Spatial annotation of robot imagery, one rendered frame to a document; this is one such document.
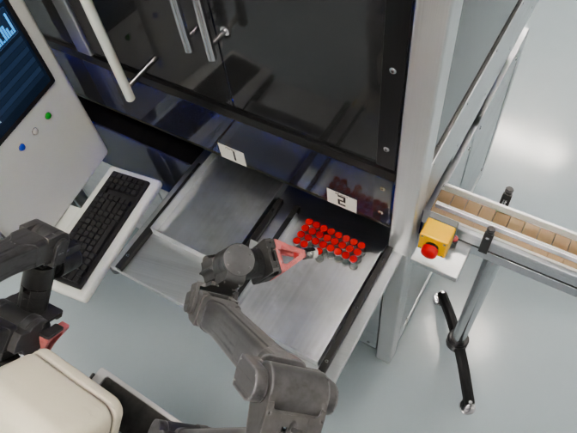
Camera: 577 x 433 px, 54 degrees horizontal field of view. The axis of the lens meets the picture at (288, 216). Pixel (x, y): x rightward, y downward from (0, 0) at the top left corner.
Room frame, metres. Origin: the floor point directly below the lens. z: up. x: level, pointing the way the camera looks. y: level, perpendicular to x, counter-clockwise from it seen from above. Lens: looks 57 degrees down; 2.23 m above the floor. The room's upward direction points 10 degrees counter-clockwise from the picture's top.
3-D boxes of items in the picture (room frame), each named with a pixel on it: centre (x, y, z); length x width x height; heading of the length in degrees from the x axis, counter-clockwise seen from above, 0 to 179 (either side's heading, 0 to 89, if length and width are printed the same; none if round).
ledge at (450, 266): (0.70, -0.39, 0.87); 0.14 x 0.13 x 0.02; 141
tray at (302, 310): (0.65, -0.02, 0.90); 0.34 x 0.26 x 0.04; 141
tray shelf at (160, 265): (0.79, 0.09, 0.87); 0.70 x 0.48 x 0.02; 51
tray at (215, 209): (0.95, 0.18, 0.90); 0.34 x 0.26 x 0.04; 141
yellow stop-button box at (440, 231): (0.68, -0.35, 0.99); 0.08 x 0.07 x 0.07; 141
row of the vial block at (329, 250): (0.74, -0.09, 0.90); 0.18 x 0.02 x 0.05; 51
